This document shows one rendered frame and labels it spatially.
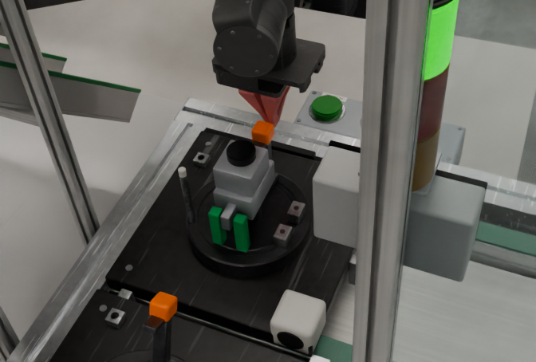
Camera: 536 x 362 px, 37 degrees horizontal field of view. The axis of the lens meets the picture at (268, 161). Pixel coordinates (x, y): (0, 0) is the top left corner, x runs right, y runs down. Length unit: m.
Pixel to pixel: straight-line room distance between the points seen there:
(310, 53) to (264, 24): 0.14
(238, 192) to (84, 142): 0.43
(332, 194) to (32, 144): 0.70
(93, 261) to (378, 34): 0.56
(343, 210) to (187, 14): 0.85
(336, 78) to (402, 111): 0.78
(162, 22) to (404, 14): 0.99
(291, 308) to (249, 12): 0.31
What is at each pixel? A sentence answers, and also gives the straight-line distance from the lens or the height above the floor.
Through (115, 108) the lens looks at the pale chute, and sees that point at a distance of 0.98.
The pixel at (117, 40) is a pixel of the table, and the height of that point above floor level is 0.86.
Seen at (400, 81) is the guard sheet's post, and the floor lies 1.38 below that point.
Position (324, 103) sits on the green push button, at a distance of 1.03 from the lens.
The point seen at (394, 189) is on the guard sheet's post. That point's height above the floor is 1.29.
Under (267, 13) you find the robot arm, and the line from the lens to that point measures 0.69.
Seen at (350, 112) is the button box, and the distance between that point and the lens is 1.04.
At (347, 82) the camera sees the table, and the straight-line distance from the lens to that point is 1.23.
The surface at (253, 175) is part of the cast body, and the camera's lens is 0.80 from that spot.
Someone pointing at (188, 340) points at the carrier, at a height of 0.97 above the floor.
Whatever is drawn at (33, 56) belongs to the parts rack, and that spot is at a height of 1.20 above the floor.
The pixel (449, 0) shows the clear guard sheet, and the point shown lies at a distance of 0.42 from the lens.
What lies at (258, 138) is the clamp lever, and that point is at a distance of 0.85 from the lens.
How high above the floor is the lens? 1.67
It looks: 47 degrees down
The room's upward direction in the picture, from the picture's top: 5 degrees counter-clockwise
